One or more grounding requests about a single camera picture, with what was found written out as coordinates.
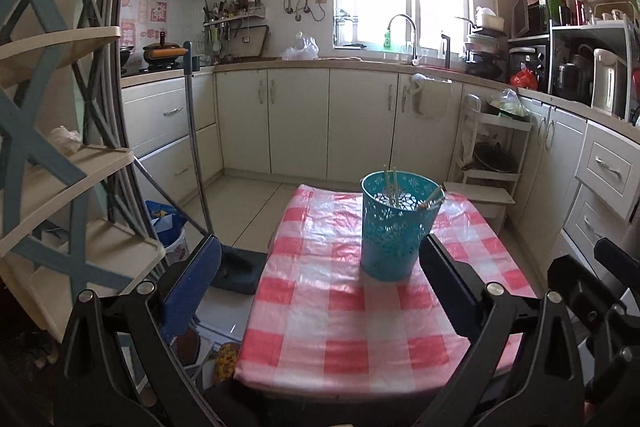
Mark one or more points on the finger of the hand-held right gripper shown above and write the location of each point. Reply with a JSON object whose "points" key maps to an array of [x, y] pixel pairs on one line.
{"points": [[585, 292], [617, 257]]}

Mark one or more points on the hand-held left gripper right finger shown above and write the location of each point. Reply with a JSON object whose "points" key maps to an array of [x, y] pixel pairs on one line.
{"points": [[450, 287]]}

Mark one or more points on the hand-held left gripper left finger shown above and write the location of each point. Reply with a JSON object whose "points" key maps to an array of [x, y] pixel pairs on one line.
{"points": [[192, 287]]}

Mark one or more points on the blue perforated plastic basket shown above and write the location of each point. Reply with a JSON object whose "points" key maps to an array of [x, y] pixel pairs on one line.
{"points": [[387, 242]]}

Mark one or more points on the bundle of wooden chopsticks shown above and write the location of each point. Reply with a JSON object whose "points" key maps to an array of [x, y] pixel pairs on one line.
{"points": [[394, 182]]}

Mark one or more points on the blue and white bag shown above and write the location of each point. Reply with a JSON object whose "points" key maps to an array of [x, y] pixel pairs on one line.
{"points": [[162, 219]]}

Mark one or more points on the yellow patterned object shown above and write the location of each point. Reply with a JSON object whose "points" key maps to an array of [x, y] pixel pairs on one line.
{"points": [[226, 359]]}

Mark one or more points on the small white step rack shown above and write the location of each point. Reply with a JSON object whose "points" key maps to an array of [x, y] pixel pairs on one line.
{"points": [[487, 199]]}

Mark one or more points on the white panelled base cabinets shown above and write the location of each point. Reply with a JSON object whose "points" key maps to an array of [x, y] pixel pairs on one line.
{"points": [[560, 157]]}

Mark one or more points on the red checkered tablecloth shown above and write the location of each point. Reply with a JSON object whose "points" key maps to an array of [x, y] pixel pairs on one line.
{"points": [[325, 307]]}

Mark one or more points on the black wok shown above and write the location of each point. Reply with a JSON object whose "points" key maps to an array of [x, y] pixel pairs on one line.
{"points": [[492, 159]]}

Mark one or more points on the red pot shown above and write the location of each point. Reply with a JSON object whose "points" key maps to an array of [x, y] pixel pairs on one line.
{"points": [[636, 87]]}

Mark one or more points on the cream stove-side drawer cabinet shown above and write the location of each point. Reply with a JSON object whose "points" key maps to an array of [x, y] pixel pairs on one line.
{"points": [[165, 117]]}

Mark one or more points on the white electric kettle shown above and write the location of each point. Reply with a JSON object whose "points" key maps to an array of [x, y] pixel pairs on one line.
{"points": [[607, 82]]}

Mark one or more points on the steel pot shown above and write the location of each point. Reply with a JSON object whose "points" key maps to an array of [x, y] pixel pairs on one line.
{"points": [[567, 79]]}

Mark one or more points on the bag of green vegetables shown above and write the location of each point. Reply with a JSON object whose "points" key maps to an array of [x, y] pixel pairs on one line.
{"points": [[510, 104]]}

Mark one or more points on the cream hanging waste bin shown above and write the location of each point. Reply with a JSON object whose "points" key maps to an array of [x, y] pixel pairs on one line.
{"points": [[432, 99]]}

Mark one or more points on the red plastic bag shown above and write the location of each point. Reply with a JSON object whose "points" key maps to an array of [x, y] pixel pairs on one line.
{"points": [[525, 79]]}

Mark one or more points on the cream window-side base cabinets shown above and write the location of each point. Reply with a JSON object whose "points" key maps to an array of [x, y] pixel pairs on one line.
{"points": [[300, 117]]}

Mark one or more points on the black toaster oven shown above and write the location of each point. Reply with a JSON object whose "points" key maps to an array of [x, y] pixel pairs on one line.
{"points": [[532, 59]]}

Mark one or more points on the gas stove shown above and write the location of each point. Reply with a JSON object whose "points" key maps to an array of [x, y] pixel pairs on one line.
{"points": [[150, 68]]}

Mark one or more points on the white counter shelf unit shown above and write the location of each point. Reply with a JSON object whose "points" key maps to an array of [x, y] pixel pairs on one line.
{"points": [[590, 27]]}

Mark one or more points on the black tap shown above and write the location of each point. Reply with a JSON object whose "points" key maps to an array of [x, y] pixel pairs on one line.
{"points": [[445, 52]]}

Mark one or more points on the dark cooking pot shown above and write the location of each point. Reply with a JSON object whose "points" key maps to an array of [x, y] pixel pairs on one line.
{"points": [[162, 49]]}

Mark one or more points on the dish rack with bowls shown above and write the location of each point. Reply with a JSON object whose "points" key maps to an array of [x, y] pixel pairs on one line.
{"points": [[485, 47]]}

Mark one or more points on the kitchen countertop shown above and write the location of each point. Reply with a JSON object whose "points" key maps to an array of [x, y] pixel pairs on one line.
{"points": [[350, 63]]}

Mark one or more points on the cutting board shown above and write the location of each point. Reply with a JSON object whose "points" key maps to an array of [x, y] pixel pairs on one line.
{"points": [[250, 42]]}

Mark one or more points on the chrome sink faucet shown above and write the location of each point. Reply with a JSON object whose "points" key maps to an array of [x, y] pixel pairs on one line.
{"points": [[414, 37]]}

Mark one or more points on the green dish soap bottle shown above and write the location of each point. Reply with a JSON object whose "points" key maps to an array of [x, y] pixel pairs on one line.
{"points": [[388, 41]]}

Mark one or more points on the microwave oven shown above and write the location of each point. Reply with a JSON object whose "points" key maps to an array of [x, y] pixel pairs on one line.
{"points": [[532, 17]]}

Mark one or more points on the white plastic bag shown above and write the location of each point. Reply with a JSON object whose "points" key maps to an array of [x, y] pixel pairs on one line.
{"points": [[302, 49]]}

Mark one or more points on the tiered rack with cream trays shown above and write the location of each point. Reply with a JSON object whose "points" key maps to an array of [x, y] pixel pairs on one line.
{"points": [[60, 44]]}

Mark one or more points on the pink wall stickers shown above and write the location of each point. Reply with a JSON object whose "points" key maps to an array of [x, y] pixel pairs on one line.
{"points": [[142, 22]]}

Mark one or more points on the wall spice rack with bottles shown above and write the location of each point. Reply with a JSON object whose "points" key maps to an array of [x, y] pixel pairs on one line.
{"points": [[232, 9]]}

